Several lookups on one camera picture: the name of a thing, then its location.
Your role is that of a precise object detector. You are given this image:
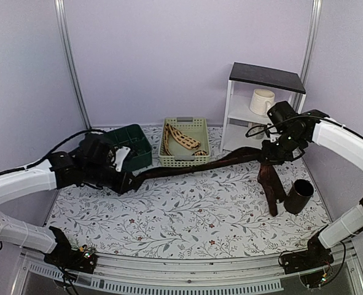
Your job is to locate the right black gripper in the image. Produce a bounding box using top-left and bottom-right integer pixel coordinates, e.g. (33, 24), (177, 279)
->
(262, 130), (306, 165)

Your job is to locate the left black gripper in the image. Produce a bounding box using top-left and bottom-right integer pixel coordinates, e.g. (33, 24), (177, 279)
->
(84, 162), (141, 194)

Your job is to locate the dark red patterned tie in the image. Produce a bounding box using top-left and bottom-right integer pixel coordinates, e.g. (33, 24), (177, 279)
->
(133, 147), (287, 217)

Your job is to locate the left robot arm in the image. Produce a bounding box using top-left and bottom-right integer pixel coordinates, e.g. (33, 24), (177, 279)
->
(0, 129), (138, 267)

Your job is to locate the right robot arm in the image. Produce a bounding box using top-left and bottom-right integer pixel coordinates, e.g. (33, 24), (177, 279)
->
(262, 101), (363, 268)

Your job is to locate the patterned glass cup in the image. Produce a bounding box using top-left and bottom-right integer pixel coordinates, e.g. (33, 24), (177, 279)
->
(246, 122), (266, 140)

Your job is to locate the dark green divided organizer box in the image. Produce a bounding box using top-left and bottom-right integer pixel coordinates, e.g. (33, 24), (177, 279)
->
(105, 124), (152, 172)

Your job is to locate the dark brown cylinder cup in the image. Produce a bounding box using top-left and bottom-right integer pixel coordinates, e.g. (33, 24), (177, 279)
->
(284, 179), (314, 214)

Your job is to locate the cream ceramic mug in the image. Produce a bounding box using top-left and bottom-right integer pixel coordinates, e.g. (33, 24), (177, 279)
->
(249, 88), (275, 117)

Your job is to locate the tan black patterned tie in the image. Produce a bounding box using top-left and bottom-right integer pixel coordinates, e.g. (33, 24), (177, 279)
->
(163, 124), (208, 156)

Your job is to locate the white shelf with black top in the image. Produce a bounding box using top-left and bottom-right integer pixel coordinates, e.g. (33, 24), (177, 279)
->
(220, 62), (306, 151)

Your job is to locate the floral white table mat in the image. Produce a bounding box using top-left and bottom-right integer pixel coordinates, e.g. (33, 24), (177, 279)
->
(44, 124), (334, 259)

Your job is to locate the beige plastic slotted basket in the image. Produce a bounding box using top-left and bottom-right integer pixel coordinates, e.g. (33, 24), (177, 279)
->
(158, 117), (211, 167)

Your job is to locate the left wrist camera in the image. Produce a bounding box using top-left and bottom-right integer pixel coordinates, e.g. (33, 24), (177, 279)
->
(113, 146), (131, 172)

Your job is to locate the right aluminium frame post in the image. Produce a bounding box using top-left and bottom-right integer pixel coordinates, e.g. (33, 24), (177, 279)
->
(299, 0), (322, 89)

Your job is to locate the aluminium frame post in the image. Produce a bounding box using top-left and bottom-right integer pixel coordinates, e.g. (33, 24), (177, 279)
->
(299, 0), (322, 89)
(54, 0), (92, 129)

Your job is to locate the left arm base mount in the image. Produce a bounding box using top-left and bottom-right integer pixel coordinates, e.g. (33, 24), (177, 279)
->
(44, 244), (98, 274)

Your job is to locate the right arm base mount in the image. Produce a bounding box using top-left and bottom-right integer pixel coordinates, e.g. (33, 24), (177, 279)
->
(279, 246), (334, 274)

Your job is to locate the aluminium front rail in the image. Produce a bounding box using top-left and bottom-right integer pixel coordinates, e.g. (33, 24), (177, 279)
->
(12, 242), (363, 294)

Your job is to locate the left aluminium frame post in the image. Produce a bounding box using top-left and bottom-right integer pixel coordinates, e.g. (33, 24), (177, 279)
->
(54, 0), (92, 129)

